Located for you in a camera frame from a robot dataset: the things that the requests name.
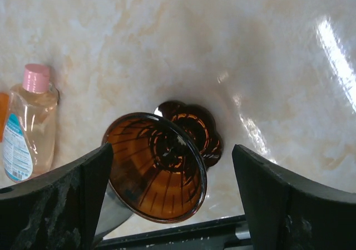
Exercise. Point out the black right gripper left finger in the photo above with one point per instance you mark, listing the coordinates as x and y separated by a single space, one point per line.
59 209

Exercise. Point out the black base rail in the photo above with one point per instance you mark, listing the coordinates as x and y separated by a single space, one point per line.
226 233

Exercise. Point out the amber glass coffee dripper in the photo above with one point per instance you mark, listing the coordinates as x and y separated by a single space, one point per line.
161 159

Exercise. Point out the baby oil bottle pink cap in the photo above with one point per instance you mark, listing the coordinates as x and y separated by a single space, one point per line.
30 125

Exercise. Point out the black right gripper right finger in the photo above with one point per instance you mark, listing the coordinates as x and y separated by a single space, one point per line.
285 210

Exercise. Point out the orange liquid glass carafe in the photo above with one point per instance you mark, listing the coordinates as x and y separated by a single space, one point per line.
4 98

